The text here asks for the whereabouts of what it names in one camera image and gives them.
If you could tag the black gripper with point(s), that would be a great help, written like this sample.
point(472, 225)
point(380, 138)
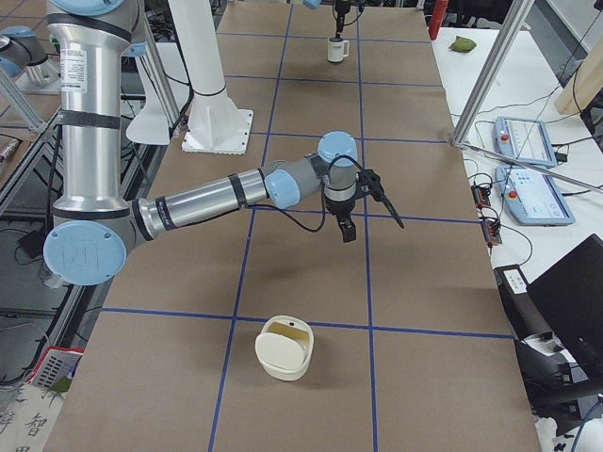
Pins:
point(340, 208)
point(339, 18)

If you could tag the white plastic mug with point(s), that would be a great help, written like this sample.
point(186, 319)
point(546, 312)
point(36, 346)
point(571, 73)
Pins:
point(338, 50)

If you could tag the red cylinder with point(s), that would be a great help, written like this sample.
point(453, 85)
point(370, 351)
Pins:
point(438, 15)

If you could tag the orange black connector box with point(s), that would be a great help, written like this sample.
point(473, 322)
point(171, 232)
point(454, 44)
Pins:
point(480, 196)

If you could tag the green cloth pouch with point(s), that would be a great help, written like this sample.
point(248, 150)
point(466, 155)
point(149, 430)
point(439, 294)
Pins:
point(462, 45)

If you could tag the white lidded bin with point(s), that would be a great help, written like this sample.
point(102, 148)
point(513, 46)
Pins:
point(284, 347)

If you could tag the lower blue teach pendant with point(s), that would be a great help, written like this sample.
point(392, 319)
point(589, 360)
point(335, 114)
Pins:
point(531, 197)

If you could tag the blue teach pendant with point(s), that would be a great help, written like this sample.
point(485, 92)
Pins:
point(531, 197)
point(524, 140)

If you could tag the upper blue teach pendant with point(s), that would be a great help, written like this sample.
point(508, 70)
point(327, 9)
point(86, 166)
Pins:
point(524, 140)

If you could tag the black monitor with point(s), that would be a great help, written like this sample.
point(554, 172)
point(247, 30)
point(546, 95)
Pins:
point(569, 297)

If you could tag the red white basket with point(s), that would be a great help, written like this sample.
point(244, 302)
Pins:
point(56, 369)

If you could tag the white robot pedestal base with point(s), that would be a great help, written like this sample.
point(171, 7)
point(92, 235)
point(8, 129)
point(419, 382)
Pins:
point(215, 124)

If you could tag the aluminium frame post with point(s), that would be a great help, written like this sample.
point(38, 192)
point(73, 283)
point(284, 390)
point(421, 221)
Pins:
point(512, 24)

